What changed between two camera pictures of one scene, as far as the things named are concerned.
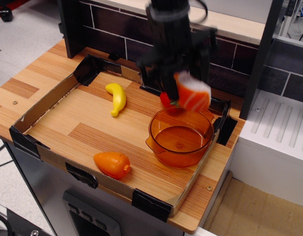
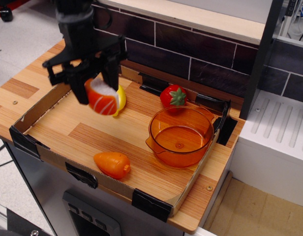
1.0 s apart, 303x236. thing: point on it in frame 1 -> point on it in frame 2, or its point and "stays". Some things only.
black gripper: (175, 46) -> (83, 55)
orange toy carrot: (114, 164) stays
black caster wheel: (6, 14) stays
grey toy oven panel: (88, 218) stays
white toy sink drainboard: (272, 152) stays
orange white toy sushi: (192, 95) -> (101, 99)
